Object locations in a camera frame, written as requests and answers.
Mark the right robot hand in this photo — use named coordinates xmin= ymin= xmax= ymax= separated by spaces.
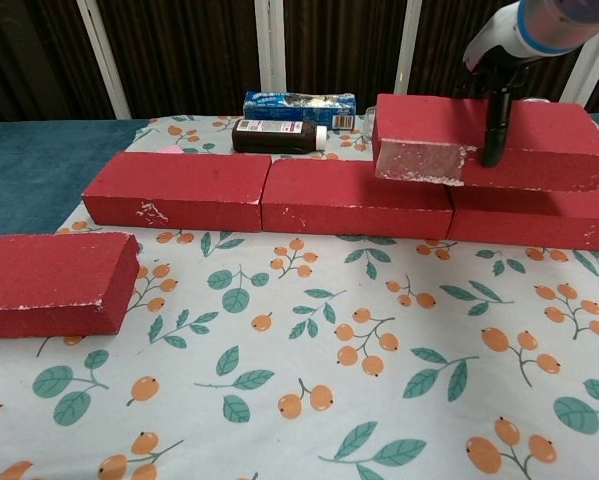
xmin=456 ymin=2 xmax=545 ymax=169

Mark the red brick row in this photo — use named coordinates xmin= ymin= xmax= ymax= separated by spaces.
xmin=446 ymin=169 xmax=599 ymax=251
xmin=260 ymin=157 xmax=454 ymax=241
xmin=81 ymin=151 xmax=273 ymax=234

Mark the clear bottle with green label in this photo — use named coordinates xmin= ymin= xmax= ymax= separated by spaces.
xmin=362 ymin=105 xmax=380 ymax=146

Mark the blue cookie package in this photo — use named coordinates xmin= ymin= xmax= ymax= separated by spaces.
xmin=242 ymin=90 xmax=356 ymax=130

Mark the brown medicine bottle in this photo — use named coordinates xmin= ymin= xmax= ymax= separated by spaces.
xmin=231 ymin=118 xmax=329 ymax=155

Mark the floral tablecloth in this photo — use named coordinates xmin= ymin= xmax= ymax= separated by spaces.
xmin=0 ymin=113 xmax=599 ymax=480

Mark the dark pleated curtain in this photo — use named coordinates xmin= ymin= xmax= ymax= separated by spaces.
xmin=0 ymin=0 xmax=599 ymax=126

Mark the white metal frame post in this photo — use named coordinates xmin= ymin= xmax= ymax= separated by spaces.
xmin=76 ymin=0 xmax=130 ymax=120
xmin=254 ymin=0 xmax=286 ymax=94
xmin=558 ymin=42 xmax=599 ymax=110
xmin=393 ymin=0 xmax=423 ymax=96

